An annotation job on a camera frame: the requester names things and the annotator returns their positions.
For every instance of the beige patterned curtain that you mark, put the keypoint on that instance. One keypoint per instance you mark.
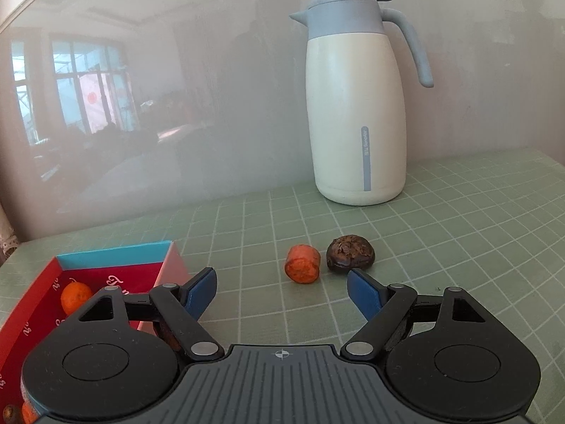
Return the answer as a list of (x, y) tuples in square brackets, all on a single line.
[(8, 240)]

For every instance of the large orange carrot piece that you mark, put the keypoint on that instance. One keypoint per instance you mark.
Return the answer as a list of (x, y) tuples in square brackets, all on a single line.
[(28, 412)]

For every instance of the small carrot piece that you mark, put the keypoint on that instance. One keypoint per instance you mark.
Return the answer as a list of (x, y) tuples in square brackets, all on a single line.
[(302, 264)]

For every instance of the red colourful cardboard box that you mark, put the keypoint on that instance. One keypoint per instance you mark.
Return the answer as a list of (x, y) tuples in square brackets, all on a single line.
[(135, 269)]

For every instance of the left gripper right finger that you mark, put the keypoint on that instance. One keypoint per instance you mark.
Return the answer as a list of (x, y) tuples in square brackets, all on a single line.
[(444, 357)]

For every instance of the cream thermos jug grey lid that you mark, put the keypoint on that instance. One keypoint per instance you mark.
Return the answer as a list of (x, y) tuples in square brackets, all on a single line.
[(355, 99)]

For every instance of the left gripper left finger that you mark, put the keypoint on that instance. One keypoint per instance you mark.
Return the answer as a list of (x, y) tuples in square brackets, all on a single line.
[(119, 356)]

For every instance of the brownish carrot piece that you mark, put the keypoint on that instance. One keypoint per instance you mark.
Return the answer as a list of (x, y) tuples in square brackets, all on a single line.
[(11, 415)]

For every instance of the dark round water chestnut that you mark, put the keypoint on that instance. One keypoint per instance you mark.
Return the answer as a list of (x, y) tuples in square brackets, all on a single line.
[(349, 252)]

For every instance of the orange tangerine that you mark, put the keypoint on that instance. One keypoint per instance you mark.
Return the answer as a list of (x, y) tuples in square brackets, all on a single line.
[(73, 296)]

